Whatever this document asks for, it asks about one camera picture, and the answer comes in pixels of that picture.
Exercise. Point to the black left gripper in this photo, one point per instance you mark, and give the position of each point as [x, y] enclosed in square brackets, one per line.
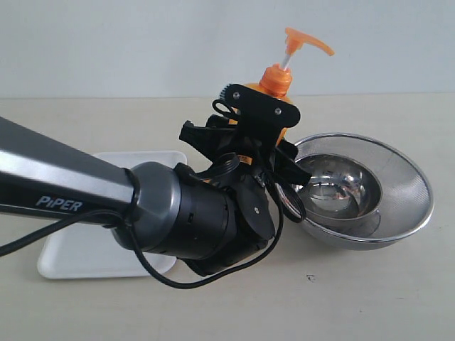
[220, 142]

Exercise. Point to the orange pump soap bottle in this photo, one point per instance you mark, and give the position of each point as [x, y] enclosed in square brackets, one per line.
[276, 79]

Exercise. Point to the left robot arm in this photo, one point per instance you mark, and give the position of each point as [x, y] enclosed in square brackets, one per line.
[216, 221]

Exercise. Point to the small stainless steel bowl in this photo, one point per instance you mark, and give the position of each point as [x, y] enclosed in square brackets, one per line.
[342, 195]

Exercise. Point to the steel mesh colander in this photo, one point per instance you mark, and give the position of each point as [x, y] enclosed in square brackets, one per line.
[407, 200]

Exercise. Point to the white rectangular foam tray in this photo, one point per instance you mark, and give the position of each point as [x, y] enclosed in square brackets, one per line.
[88, 251]

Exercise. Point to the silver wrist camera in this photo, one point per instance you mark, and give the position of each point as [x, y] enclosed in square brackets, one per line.
[260, 117]

